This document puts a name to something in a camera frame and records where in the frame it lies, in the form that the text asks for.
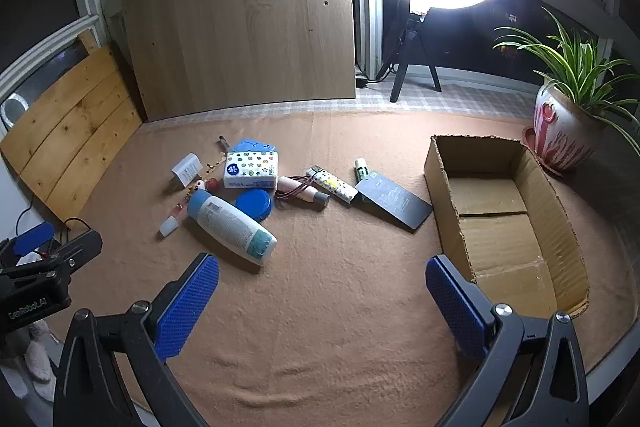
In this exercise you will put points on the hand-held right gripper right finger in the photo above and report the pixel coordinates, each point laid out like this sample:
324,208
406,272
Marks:
455,307

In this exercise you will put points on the patterned white yellow lighter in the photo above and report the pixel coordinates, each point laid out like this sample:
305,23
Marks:
332,183

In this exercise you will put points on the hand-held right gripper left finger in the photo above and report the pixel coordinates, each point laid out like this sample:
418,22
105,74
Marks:
190,302

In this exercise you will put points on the clear black pen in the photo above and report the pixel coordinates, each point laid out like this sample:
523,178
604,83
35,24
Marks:
223,141

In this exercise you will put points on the white red flower pot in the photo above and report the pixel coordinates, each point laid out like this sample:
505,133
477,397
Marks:
560,132

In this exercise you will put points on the green spider plant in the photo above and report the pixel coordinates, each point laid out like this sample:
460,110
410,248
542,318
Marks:
575,62

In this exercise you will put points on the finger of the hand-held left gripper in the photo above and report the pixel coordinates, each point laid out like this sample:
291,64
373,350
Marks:
80,249
32,239

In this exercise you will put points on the cardboard box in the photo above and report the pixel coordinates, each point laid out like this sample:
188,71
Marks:
500,252

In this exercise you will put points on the black tripod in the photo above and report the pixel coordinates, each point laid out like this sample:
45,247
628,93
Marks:
402,72

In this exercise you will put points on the blue round lid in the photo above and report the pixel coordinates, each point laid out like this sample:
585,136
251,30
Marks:
255,204

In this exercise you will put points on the white lotion bottle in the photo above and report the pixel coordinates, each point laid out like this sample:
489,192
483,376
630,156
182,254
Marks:
225,222

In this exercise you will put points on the plaid cloth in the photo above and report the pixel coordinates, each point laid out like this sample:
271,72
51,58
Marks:
450,99

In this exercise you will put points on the large light wood board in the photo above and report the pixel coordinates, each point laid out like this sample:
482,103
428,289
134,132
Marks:
240,22

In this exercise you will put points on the blue plastic plate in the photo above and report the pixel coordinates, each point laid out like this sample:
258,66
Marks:
250,144

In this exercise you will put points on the pine plank board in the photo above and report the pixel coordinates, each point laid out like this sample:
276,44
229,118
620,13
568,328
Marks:
75,122

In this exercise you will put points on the small white bottle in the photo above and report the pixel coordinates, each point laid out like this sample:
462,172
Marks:
169,227

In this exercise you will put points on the green glue stick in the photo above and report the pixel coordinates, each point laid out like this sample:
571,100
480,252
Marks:
361,169

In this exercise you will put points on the white charger adapter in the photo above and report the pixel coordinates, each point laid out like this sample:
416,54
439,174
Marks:
186,168

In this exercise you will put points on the black card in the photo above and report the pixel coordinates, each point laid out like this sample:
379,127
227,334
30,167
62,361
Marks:
395,202

